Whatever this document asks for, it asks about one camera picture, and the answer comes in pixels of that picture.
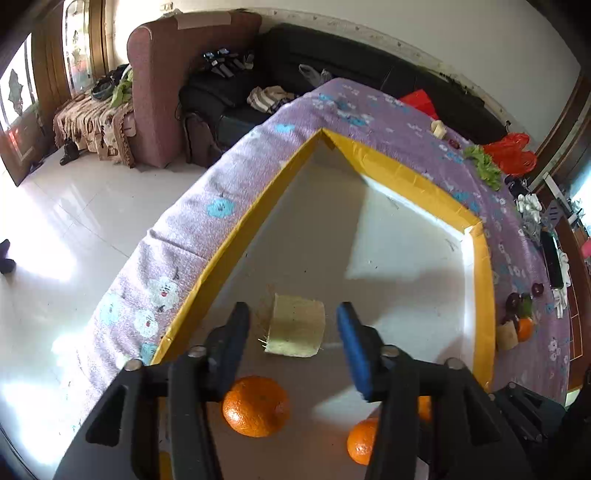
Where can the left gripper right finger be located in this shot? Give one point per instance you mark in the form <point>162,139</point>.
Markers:
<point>470,439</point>

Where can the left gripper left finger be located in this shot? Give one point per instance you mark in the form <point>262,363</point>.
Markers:
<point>119,437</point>

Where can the dark red plum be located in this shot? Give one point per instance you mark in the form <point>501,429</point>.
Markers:
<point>537,290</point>
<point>513,303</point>

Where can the pale sugarcane chunk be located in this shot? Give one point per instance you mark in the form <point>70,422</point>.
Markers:
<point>506,336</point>
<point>296,328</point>

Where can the orange mandarin with leaf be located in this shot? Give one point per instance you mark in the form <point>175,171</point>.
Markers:
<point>525,329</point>

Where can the black smartphone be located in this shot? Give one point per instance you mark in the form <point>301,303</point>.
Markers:
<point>552,261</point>

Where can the yellow-edged white tray box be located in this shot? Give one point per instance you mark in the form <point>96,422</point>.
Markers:
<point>421,276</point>

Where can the white cloth gloves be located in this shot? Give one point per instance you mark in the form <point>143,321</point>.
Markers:
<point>530,208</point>

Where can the green lettuce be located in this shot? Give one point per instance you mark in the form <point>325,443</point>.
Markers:
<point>486,168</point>

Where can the red plastic bag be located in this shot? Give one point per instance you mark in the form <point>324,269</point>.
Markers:
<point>511,156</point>

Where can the purple floral tablecloth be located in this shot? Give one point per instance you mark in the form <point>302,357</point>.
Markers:
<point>141,311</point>

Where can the small pale food piece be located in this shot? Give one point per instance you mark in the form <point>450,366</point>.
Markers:
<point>438,129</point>

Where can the patterned blanket bench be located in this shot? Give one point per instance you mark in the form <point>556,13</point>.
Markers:
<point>97,127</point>

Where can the red box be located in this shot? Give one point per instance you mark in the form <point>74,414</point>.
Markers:
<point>420,100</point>

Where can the striped cloth on sofa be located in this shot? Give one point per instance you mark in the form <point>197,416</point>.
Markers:
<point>268,100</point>

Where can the black leather sofa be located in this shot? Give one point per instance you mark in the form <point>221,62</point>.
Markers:
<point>215,114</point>

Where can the maroon armchair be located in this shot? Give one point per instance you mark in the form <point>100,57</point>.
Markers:
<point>161,53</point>

